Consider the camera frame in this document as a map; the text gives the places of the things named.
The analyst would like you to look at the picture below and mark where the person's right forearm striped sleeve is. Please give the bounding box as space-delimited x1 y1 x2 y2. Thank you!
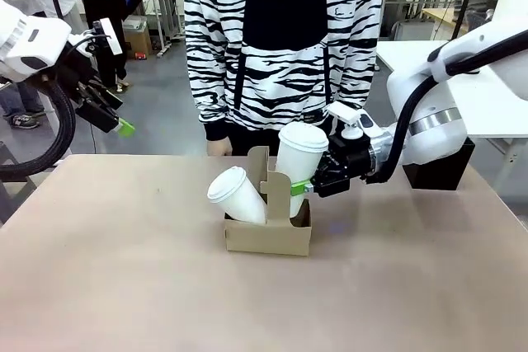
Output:
183 17 232 143

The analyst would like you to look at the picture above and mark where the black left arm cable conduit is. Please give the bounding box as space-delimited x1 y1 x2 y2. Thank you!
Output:
0 34 102 178

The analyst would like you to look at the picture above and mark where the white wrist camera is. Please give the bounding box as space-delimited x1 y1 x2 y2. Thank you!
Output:
91 17 124 56
325 102 375 141

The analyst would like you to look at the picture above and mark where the person's left forearm striped sleeve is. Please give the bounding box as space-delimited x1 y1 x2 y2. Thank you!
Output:
329 17 384 113

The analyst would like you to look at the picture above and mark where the white paper cup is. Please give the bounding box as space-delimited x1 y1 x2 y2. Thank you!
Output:
212 174 269 225
274 143 325 218

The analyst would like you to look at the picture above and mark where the brown cardboard box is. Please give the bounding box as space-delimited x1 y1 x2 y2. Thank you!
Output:
123 15 153 59

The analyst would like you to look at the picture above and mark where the brown cardboard cup carrier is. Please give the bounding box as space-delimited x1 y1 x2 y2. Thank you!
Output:
224 145 312 257

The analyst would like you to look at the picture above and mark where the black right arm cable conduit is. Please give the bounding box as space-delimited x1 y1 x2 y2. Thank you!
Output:
377 28 528 184

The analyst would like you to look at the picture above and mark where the person's right hand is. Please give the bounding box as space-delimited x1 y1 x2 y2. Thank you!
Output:
205 137 233 157

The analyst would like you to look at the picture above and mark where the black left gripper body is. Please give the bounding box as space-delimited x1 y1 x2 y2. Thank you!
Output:
53 45 98 97

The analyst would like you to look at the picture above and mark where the black plastic crate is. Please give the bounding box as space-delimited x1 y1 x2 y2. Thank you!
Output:
465 9 496 35

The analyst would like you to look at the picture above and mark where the white table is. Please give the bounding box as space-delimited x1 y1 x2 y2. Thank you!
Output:
375 40 528 141

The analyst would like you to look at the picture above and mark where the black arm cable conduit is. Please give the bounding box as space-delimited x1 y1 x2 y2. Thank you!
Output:
0 34 102 178
377 28 528 184

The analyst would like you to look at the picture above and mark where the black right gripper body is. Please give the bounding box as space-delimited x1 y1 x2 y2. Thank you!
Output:
309 137 375 199

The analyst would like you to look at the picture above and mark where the person in zebra striped hoodie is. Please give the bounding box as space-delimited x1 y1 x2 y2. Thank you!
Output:
183 0 384 157

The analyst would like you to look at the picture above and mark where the black box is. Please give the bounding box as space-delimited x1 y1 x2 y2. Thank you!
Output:
403 137 476 192

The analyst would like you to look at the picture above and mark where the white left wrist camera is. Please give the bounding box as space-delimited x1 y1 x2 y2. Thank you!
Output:
91 17 124 56

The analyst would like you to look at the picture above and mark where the bystander in blue top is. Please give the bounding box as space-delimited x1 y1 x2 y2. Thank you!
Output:
61 0 133 89

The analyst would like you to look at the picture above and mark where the white cabinet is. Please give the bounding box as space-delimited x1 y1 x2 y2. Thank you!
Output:
394 20 436 43

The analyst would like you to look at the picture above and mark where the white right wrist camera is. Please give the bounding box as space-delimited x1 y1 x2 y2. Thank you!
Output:
325 102 375 141

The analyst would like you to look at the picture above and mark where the wooden top table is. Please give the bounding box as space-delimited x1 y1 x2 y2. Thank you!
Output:
421 7 471 38

